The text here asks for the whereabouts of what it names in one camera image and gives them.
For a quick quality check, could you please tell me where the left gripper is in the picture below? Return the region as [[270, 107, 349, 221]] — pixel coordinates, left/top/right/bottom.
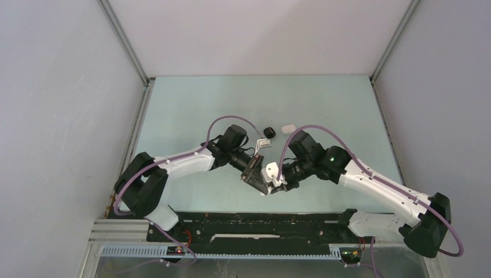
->
[[228, 147, 267, 194]]

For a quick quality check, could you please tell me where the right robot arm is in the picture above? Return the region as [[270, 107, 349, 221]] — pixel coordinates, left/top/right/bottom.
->
[[263, 130, 451, 258]]

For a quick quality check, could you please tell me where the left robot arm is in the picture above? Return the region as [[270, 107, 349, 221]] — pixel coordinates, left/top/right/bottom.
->
[[114, 125, 272, 242]]

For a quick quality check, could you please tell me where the white oval charging case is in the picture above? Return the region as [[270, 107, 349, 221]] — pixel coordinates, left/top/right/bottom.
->
[[280, 124, 296, 134]]

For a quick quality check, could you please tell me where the black charging case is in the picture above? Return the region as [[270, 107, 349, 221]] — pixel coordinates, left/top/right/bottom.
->
[[263, 127, 276, 139]]

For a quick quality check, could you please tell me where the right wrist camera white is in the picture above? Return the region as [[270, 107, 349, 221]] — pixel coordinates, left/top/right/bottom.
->
[[261, 162, 286, 188]]

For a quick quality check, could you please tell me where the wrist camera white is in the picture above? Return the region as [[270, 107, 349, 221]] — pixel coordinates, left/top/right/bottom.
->
[[254, 138, 272, 155], [261, 162, 286, 188]]

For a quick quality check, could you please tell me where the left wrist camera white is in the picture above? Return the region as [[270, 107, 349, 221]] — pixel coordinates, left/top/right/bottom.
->
[[254, 138, 272, 155]]

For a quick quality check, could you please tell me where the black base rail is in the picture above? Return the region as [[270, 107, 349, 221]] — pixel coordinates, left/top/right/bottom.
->
[[168, 212, 371, 255]]

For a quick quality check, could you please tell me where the white cable duct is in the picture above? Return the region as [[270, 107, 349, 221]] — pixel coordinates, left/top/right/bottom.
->
[[100, 244, 341, 260]]

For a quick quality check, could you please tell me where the right corner aluminium post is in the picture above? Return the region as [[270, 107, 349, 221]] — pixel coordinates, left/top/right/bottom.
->
[[370, 0, 422, 85]]

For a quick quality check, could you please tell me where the corner aluminium post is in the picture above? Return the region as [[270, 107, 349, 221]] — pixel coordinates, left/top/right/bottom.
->
[[97, 0, 150, 86], [370, 0, 422, 85]]

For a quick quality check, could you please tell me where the aluminium frame rail front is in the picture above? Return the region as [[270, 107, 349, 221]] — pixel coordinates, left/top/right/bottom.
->
[[88, 218, 438, 265]]

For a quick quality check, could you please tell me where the left corner aluminium post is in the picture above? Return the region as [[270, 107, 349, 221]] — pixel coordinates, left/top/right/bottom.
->
[[97, 0, 150, 86]]

